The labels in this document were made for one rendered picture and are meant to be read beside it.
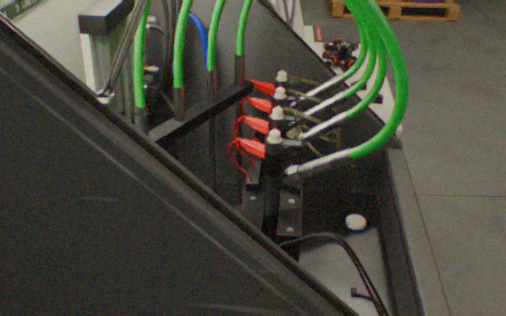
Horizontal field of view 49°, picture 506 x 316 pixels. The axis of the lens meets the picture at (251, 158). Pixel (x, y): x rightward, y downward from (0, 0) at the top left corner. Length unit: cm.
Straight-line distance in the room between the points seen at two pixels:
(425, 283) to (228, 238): 44
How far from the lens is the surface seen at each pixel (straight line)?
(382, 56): 86
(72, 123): 46
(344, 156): 68
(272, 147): 82
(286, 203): 93
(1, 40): 46
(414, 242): 94
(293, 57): 110
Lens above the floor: 151
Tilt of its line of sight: 30 degrees down
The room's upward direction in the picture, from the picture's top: 2 degrees clockwise
